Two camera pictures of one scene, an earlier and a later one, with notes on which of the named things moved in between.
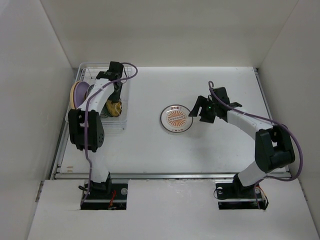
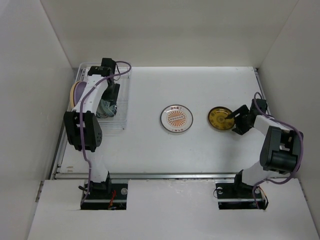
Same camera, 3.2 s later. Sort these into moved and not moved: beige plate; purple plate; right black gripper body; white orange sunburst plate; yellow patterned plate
Moved: yellow patterned plate; right black gripper body
Not moved: beige plate; white orange sunburst plate; purple plate
